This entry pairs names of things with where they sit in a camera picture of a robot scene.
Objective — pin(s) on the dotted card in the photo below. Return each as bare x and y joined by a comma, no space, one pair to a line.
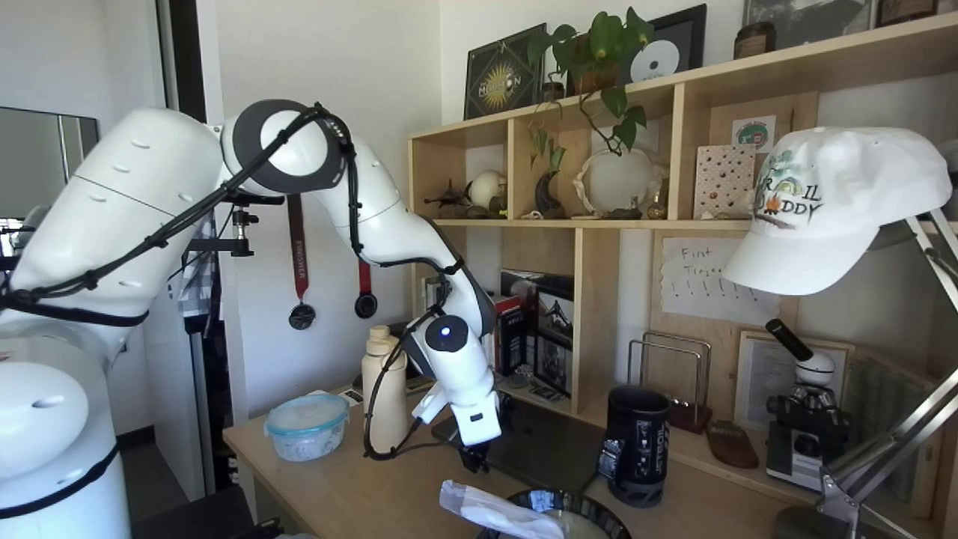
723,181

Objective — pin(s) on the black white microscope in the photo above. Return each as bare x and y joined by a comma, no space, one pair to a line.
807,430

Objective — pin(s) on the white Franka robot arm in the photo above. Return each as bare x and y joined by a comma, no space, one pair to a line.
120,199

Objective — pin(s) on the black frame with disc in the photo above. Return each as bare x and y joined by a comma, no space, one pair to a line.
672,45

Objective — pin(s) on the small plant dark vase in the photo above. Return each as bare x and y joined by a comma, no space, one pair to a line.
549,190

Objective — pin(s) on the sketch paper sheet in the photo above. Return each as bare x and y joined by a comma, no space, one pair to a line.
712,283

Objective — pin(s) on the black framed double photo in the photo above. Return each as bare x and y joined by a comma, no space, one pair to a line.
555,332

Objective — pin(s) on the wooden shelf unit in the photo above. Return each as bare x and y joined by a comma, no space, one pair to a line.
593,278

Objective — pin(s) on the white round shell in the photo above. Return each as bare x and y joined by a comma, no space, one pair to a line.
485,190

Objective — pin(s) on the brown leather pouch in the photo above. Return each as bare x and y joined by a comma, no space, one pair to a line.
730,445

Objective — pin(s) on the clear container blue lid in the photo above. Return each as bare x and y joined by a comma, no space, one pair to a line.
302,427

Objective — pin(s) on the white plastic wrapper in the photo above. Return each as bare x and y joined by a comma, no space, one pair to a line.
494,509

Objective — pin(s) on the cream plastic bottle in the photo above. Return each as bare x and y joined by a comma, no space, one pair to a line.
383,391

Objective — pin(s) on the silver desk lamp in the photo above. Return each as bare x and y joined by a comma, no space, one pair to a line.
886,449

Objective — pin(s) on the black shadow box frame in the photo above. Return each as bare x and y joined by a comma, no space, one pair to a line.
500,75

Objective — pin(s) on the brown driftwood piece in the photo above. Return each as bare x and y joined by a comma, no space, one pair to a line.
446,199

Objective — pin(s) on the white printed baseball cap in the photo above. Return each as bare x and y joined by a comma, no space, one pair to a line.
838,211

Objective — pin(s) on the black mug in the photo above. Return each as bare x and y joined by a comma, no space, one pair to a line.
636,449

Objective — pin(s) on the gray framed picture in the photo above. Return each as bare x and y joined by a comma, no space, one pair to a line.
804,18

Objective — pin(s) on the small art card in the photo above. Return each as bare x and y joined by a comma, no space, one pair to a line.
753,132

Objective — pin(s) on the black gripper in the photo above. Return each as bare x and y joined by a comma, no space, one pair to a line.
479,452

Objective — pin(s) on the dark bowl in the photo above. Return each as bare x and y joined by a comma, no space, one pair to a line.
587,520

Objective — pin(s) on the green trailing plant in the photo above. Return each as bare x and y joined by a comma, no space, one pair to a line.
602,45

